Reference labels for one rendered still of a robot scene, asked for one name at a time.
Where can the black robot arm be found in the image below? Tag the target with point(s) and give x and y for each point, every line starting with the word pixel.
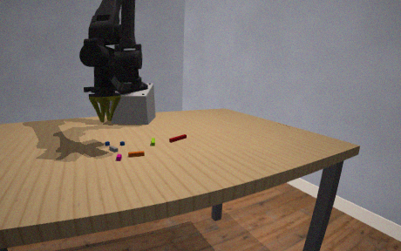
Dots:
pixel 124 74

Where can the red rod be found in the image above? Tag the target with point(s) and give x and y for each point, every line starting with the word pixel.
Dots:
pixel 178 138

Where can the grey rectangular bar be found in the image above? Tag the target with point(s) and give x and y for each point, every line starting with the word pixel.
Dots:
pixel 113 148

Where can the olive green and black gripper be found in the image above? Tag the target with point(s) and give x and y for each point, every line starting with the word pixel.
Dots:
pixel 103 95

